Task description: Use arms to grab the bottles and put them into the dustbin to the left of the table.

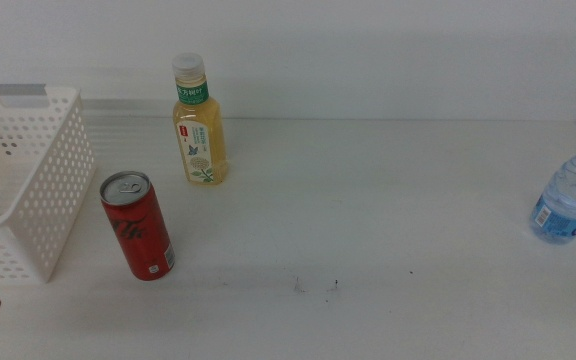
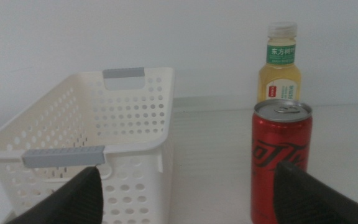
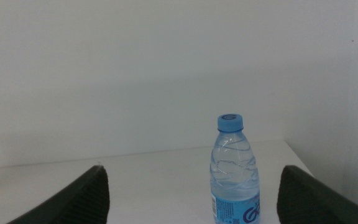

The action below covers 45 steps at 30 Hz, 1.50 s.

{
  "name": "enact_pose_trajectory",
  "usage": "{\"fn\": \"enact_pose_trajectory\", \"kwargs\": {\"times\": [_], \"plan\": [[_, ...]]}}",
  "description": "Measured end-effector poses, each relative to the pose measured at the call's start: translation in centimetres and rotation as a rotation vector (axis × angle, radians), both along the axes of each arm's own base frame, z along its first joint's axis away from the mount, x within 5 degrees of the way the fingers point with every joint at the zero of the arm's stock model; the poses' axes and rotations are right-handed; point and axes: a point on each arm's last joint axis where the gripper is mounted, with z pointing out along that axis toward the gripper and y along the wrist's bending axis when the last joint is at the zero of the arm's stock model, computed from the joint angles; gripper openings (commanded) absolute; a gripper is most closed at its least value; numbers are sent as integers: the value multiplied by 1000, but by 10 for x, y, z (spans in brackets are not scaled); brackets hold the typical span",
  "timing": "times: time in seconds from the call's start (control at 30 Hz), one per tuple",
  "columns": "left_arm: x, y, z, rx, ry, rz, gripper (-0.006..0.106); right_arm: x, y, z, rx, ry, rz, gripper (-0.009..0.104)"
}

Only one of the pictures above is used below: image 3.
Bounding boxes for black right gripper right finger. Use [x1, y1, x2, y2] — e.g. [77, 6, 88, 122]
[277, 164, 358, 224]

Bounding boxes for clear water bottle blue cap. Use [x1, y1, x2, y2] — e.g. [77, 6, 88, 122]
[209, 113, 261, 224]

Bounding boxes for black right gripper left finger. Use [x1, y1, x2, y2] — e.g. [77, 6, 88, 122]
[6, 164, 111, 224]

